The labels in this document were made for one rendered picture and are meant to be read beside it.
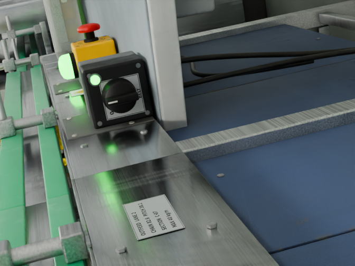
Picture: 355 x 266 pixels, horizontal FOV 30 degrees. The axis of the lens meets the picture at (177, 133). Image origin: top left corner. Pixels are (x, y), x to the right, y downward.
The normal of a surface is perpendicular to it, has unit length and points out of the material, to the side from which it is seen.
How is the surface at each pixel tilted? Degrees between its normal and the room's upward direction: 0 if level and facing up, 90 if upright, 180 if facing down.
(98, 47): 90
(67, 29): 90
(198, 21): 90
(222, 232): 90
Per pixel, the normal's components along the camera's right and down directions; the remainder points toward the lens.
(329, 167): -0.18, -0.94
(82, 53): 0.23, 0.26
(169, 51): 0.27, 0.55
